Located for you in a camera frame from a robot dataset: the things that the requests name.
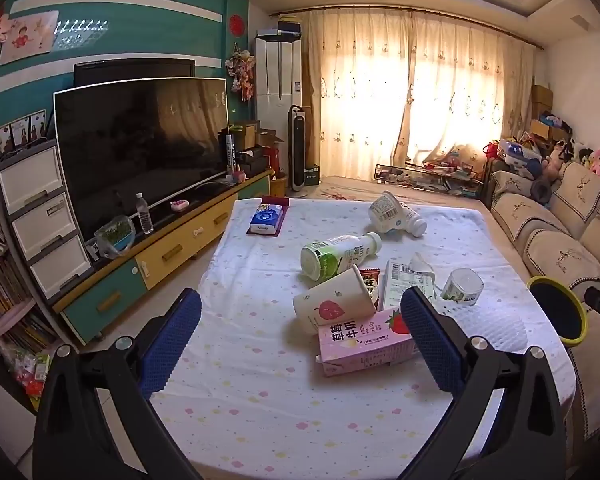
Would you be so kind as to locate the large flat television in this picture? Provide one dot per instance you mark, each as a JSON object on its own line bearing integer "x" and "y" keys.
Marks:
{"x": 154, "y": 137}

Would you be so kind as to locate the white drawer unit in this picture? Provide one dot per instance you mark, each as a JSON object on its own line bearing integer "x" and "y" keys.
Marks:
{"x": 41, "y": 219}

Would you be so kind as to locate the green coconut juice bottle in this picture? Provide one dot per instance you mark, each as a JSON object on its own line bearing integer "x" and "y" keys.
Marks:
{"x": 325, "y": 259}

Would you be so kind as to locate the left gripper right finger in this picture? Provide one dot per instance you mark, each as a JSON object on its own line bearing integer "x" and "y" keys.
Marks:
{"x": 504, "y": 420}

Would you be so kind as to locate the white supplement bottle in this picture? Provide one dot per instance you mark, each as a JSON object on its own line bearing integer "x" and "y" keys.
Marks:
{"x": 410, "y": 221}

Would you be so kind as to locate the white strawberry paper cup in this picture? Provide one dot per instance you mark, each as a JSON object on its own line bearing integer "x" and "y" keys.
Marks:
{"x": 340, "y": 299}

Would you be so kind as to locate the clear water bottle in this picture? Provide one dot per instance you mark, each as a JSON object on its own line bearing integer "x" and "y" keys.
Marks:
{"x": 143, "y": 214}

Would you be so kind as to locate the white standing air conditioner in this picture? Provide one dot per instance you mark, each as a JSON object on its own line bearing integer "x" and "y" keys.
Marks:
{"x": 278, "y": 87}

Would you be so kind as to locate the white yogurt cup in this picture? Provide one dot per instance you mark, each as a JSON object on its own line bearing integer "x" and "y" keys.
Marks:
{"x": 386, "y": 213}

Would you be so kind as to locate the red tissue tray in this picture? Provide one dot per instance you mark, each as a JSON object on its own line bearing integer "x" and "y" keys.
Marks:
{"x": 284, "y": 201}

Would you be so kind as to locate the blue tissue pack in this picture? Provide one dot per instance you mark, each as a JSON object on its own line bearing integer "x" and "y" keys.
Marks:
{"x": 266, "y": 219}

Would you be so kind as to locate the low shelf with books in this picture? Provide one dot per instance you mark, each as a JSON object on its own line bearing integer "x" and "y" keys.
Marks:
{"x": 445, "y": 181}

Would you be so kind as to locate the stuffed toy pile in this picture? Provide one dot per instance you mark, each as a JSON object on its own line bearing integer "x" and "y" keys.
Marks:
{"x": 542, "y": 150}

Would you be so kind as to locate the yellow teal tv cabinet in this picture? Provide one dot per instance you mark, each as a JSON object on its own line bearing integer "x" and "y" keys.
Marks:
{"x": 116, "y": 285}

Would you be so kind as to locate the cream curtains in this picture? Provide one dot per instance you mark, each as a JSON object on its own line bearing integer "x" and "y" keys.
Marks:
{"x": 394, "y": 86}

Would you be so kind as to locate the beige sofa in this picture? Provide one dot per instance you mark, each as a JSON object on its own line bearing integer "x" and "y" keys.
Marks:
{"x": 560, "y": 240}

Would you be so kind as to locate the black tower fan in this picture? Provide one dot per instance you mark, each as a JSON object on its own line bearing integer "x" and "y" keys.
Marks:
{"x": 296, "y": 150}

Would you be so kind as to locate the red snack wrapper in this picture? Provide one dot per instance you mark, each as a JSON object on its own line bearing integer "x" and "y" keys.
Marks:
{"x": 371, "y": 279}

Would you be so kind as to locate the artificial flower decoration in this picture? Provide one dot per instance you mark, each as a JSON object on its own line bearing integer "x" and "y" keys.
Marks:
{"x": 240, "y": 68}

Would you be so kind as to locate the glass bowl on cabinet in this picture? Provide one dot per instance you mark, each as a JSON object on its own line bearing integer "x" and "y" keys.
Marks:
{"x": 116, "y": 238}

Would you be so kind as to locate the yellow rimmed trash bin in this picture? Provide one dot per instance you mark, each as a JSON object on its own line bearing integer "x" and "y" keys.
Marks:
{"x": 562, "y": 308}

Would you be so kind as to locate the pink strawberry milk carton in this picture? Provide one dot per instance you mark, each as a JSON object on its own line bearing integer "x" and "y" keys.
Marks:
{"x": 380, "y": 339}

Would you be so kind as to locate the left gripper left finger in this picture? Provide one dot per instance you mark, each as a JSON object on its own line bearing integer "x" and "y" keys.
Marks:
{"x": 72, "y": 439}

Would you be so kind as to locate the white printed paper package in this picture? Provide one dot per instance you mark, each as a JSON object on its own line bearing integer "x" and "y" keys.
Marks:
{"x": 401, "y": 276}

